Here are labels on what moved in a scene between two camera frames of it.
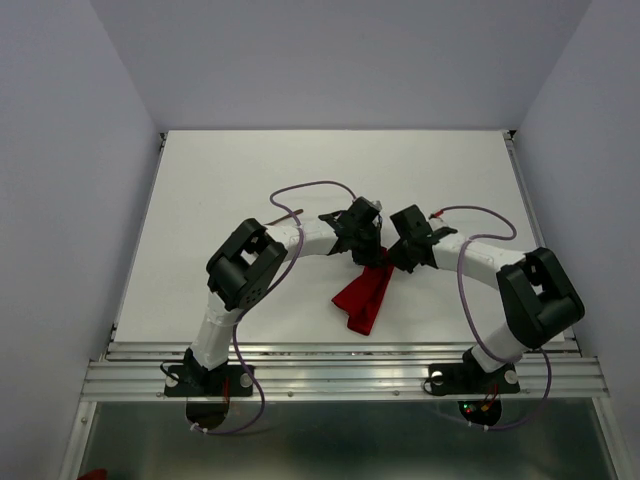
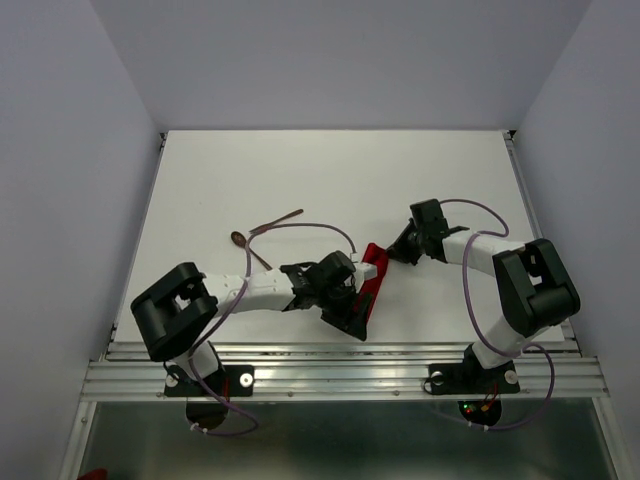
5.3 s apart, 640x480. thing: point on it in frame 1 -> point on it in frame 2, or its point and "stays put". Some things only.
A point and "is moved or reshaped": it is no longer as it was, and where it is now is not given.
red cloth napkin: x=361 y=299 is moved or reshaped
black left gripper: x=372 y=256 -> x=348 y=320
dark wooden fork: x=288 y=216 stays put
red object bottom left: x=94 y=474 stays put
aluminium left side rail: x=161 y=147 stays put
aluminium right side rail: x=519 y=169 stays put
